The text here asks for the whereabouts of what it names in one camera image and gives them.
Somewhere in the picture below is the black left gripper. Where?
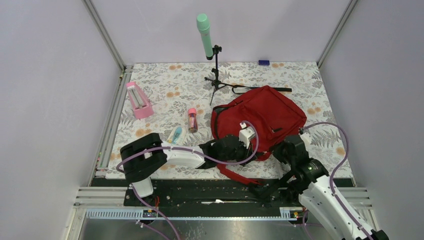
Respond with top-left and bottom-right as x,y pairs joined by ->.
218,137 -> 257,167

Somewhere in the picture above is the red student backpack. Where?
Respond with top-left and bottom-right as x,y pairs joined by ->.
210,84 -> 308,186

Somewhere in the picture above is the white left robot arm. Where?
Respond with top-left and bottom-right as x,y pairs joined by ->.
116,127 -> 257,206

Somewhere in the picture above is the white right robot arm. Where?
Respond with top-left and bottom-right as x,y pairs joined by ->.
272,135 -> 389,240

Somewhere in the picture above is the pink capped marker set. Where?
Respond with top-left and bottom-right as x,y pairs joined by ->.
188,108 -> 198,133

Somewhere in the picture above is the black mini tripod stand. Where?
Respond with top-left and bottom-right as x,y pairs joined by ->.
204,45 -> 234,106

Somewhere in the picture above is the small blue block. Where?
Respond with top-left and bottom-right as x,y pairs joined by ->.
258,60 -> 270,66

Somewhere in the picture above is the pink metronome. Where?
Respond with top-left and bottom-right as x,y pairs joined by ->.
126,81 -> 154,120

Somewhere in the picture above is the mint green microphone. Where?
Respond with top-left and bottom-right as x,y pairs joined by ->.
196,13 -> 214,60

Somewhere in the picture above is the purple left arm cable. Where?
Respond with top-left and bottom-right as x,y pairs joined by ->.
115,120 -> 260,240

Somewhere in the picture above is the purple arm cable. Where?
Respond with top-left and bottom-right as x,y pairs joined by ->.
298,121 -> 375,240
115,120 -> 260,240

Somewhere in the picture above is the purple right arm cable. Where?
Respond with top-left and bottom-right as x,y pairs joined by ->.
298,121 -> 375,240

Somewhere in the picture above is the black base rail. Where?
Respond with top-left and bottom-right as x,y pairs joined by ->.
91,178 -> 354,220

